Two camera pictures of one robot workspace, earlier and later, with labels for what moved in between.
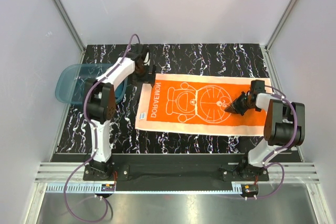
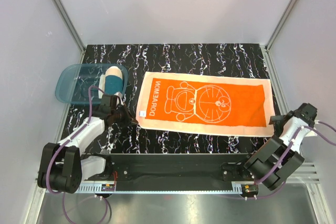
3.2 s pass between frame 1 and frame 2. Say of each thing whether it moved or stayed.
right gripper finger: moved
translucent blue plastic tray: stayed
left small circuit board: stayed
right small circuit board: stayed
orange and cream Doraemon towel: stayed
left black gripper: moved
